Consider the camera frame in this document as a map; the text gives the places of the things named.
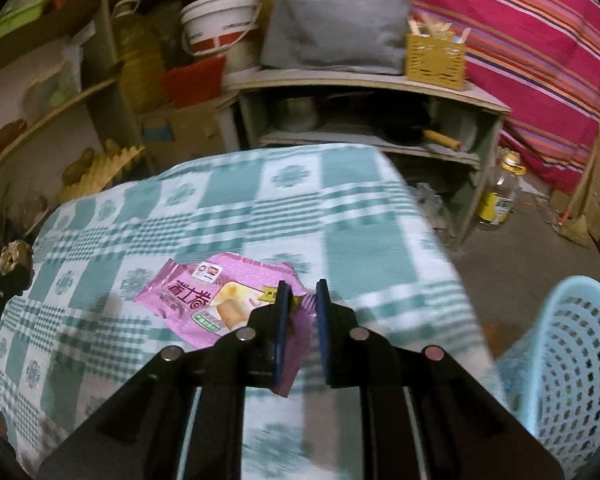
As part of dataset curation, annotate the pink snack packet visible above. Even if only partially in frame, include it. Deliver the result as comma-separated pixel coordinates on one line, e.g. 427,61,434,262
135,252,321,398

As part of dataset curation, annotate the clear oil bottle yellow cap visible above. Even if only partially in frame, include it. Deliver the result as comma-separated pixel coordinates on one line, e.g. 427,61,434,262
476,152,527,231

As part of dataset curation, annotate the red striped cloth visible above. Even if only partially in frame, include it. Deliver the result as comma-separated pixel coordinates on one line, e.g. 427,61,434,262
252,0,600,193

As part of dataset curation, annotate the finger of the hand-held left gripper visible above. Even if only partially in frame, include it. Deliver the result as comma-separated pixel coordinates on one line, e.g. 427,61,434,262
0,264,36,311

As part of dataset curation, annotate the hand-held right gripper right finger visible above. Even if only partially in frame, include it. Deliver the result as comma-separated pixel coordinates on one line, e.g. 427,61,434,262
315,278,566,480

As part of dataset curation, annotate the wooden cabinet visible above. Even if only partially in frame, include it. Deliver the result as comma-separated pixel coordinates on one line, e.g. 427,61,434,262
225,69,512,246

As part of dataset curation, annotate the yellow egg tray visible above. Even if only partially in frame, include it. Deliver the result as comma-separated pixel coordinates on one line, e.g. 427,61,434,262
60,145,146,203

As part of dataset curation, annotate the red net bag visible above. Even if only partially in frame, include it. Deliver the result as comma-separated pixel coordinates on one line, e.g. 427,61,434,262
0,119,28,163

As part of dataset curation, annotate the brown paper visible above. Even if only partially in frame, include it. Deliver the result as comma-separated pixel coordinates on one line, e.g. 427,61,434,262
0,240,35,273

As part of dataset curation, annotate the light blue plastic basket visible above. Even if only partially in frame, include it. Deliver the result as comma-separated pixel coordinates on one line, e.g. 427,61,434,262
495,275,600,478

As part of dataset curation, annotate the grey cushion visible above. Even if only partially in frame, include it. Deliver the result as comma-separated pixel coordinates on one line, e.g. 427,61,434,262
260,0,413,76

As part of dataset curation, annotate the yellow oil jug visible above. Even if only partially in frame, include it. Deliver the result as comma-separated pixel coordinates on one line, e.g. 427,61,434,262
111,0,168,113

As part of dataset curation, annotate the white plastic bucket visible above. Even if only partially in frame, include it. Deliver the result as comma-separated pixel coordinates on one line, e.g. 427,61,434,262
180,0,263,73

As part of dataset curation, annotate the green checkered tablecloth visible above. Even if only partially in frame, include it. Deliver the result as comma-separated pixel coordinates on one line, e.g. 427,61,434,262
0,142,506,480

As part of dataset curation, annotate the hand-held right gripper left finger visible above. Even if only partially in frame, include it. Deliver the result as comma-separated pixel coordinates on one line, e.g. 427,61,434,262
37,280,293,480

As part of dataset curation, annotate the red plastic basin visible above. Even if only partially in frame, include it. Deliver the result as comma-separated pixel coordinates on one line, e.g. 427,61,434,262
160,55,228,108

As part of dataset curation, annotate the crumpled clear plastic sheet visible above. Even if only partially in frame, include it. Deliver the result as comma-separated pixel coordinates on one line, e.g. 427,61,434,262
415,182,456,241

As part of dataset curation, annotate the large potato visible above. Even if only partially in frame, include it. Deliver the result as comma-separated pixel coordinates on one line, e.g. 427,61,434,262
62,147,96,183

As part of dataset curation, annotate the steel bowl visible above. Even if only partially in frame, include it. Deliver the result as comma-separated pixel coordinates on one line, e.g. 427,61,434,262
275,96,321,133

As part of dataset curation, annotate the yellow chopstick holder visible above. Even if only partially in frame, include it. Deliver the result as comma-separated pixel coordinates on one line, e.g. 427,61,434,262
405,32,468,92

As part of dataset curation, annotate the green plastic container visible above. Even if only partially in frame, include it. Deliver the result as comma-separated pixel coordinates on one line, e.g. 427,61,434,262
0,0,51,36

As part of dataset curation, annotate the wooden shelf unit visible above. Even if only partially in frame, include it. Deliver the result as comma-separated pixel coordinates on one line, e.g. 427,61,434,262
0,0,146,241

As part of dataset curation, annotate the black pan wooden handle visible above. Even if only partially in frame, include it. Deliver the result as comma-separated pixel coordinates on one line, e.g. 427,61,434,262
380,105,465,152

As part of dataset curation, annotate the clear plastic container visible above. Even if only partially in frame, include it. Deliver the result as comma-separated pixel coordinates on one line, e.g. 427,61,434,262
22,62,81,121

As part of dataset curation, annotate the bunch of wooden chopsticks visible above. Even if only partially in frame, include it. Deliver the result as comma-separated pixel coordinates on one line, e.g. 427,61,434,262
407,14,473,43

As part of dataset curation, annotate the cardboard box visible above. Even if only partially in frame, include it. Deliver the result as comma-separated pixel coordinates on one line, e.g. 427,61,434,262
140,100,236,161

